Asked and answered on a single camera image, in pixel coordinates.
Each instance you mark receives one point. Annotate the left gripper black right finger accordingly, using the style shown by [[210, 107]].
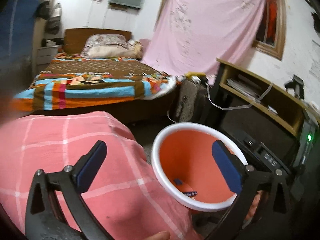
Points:
[[272, 217]]

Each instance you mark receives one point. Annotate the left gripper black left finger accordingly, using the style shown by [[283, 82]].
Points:
[[55, 207]]

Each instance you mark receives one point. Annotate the blue snack wrapper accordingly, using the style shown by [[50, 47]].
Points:
[[190, 193]]

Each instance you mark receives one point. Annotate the person's right hand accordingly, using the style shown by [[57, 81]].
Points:
[[254, 205]]

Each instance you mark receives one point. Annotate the person's left hand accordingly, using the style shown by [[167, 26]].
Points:
[[163, 235]]

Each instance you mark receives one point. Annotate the wooden desk shelf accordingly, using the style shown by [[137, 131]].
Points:
[[277, 104]]

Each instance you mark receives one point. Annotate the orange bin with white rim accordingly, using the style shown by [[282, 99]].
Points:
[[184, 151]]

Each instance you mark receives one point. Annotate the small blue scrap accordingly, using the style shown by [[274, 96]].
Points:
[[177, 182]]

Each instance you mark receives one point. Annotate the papers on shelf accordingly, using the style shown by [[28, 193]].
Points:
[[243, 88]]

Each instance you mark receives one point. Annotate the checkered grey bag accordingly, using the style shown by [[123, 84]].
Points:
[[191, 101]]

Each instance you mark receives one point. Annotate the black clamp on desk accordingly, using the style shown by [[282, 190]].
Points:
[[297, 85]]

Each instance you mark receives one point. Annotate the pink checkered tablecloth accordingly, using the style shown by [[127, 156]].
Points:
[[125, 195]]

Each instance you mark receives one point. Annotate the yellow power strip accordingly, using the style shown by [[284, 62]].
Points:
[[196, 76]]

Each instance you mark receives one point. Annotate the pink hanging sheet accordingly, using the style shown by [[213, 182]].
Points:
[[191, 35]]

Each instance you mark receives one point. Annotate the bed with colourful blanket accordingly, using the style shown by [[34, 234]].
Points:
[[72, 81]]

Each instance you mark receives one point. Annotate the white nightstand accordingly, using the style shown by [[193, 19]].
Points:
[[46, 54]]

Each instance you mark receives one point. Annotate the wooden bed headboard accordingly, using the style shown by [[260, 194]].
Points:
[[75, 38]]

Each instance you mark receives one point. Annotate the floral pillow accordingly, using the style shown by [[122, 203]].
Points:
[[103, 46]]

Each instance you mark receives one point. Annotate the grey hanging handbag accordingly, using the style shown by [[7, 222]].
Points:
[[54, 22]]

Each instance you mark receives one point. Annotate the black hanging handbag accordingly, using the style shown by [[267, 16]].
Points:
[[43, 10]]

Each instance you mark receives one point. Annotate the blue starry wardrobe cover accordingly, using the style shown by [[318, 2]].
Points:
[[17, 33]]

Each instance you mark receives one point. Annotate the wooden window frame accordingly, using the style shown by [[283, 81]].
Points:
[[270, 38]]

